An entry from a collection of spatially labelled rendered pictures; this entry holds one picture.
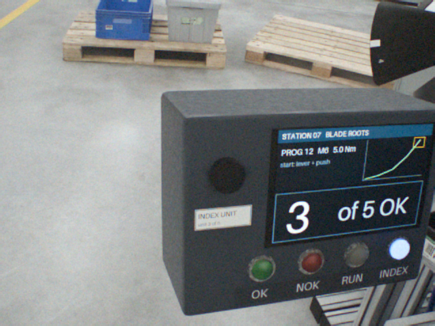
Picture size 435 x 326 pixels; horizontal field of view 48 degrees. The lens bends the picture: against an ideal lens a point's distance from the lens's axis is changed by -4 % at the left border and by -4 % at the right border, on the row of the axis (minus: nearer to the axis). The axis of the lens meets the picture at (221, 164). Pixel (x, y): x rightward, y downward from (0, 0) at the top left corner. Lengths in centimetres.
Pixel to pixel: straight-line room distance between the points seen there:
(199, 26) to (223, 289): 339
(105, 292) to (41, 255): 33
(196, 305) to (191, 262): 5
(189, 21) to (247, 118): 337
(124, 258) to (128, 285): 15
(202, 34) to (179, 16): 23
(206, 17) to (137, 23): 51
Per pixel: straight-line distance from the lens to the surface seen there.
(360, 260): 51
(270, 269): 46
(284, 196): 44
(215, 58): 375
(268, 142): 42
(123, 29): 380
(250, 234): 45
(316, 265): 48
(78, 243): 214
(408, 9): 136
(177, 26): 378
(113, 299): 192
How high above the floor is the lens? 144
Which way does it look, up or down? 33 degrees down
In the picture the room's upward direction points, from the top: 7 degrees clockwise
